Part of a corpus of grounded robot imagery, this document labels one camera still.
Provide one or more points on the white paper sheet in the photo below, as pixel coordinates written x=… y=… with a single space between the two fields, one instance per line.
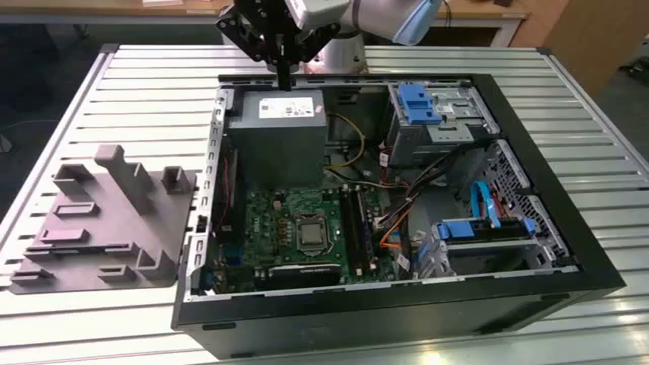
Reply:
x=162 y=2

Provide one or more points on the blue drive latch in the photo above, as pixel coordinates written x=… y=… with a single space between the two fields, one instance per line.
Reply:
x=419 y=106

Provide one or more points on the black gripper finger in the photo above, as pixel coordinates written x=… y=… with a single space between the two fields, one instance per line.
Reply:
x=238 y=38
x=319 y=42

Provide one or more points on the RAM stick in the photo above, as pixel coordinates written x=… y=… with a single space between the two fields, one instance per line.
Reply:
x=82 y=250

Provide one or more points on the black open PC case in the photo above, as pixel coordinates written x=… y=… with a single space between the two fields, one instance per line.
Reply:
x=355 y=323

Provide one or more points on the blue header connector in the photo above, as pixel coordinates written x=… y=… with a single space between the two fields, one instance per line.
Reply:
x=235 y=255

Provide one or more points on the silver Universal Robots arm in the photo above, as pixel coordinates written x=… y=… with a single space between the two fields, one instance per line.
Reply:
x=375 y=15

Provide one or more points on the grey power supply unit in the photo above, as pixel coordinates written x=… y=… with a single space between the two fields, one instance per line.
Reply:
x=274 y=152

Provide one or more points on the metal optical drive cage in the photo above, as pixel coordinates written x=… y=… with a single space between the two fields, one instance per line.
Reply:
x=447 y=133

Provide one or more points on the metal disk bay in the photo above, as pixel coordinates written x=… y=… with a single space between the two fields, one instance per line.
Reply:
x=487 y=247

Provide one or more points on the black RAM slot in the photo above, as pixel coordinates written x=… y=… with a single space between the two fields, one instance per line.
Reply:
x=347 y=228

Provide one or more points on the grey parts rack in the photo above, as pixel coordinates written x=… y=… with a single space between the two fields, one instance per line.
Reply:
x=127 y=228

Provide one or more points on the CPU socket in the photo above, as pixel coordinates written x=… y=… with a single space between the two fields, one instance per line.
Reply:
x=313 y=251

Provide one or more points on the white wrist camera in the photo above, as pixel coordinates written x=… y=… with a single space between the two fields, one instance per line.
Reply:
x=319 y=13

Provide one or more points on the green motherboard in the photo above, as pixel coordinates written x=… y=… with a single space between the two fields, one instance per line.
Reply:
x=265 y=213

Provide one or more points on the black graphics card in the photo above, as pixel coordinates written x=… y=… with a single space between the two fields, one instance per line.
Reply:
x=305 y=275

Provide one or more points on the wooden desk with white legs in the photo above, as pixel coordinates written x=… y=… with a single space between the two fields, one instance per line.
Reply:
x=127 y=9

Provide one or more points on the hard disk in blue carrier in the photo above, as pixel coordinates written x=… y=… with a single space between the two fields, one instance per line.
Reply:
x=457 y=230

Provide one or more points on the black chair base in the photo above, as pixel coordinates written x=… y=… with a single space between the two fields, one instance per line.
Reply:
x=636 y=66

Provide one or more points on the wooden cabinet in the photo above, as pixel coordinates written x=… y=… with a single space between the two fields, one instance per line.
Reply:
x=599 y=34

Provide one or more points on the small black box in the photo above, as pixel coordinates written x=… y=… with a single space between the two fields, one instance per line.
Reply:
x=503 y=3

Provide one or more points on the blue VGA port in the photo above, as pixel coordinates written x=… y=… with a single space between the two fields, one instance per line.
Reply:
x=207 y=281

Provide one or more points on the silver CPU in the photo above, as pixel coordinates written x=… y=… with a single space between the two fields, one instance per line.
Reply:
x=313 y=233

